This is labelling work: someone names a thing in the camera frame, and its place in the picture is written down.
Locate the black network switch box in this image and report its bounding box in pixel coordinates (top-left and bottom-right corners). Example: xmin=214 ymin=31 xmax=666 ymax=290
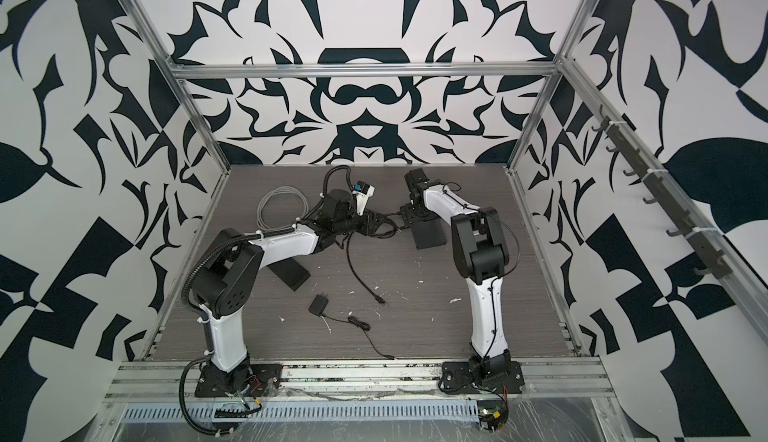
xmin=410 ymin=219 xmax=447 ymax=250

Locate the black cable with barrel plug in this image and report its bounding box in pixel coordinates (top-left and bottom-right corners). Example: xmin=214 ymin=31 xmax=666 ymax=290
xmin=344 ymin=210 xmax=415 ymax=306

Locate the small black adapter with cable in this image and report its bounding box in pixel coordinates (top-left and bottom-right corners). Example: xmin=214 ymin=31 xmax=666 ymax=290
xmin=308 ymin=294 xmax=396 ymax=360

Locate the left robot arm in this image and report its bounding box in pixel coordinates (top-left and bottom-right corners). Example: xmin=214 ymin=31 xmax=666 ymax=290
xmin=178 ymin=165 xmax=375 ymax=437

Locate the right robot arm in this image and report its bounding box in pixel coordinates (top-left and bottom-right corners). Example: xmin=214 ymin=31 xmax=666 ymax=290
xmin=401 ymin=169 xmax=522 ymax=394

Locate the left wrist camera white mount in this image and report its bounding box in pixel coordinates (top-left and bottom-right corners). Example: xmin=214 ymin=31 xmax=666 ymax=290
xmin=352 ymin=181 xmax=375 ymax=216

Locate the grey coiled ethernet cable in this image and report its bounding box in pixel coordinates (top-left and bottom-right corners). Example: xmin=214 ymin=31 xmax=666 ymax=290
xmin=256 ymin=185 xmax=310 ymax=233

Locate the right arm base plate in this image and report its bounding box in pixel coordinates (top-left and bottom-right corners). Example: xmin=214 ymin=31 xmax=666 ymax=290
xmin=438 ymin=361 xmax=525 ymax=395

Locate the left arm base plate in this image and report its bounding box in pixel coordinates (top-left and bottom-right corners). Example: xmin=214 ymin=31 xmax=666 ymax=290
xmin=194 ymin=361 xmax=283 ymax=398

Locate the aluminium frame crossbar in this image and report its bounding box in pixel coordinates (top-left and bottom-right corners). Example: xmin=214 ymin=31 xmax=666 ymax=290
xmin=170 ymin=62 xmax=556 ymax=80

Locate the white slotted cable duct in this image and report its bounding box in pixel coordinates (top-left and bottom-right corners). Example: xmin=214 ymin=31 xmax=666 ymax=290
xmin=122 ymin=399 xmax=481 ymax=423

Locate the front aluminium rail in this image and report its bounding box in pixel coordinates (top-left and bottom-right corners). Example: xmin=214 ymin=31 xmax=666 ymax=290
xmin=105 ymin=357 xmax=615 ymax=402

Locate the wall hook rack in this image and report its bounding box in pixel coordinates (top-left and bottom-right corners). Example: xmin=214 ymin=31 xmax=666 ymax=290
xmin=593 ymin=106 xmax=733 ymax=279

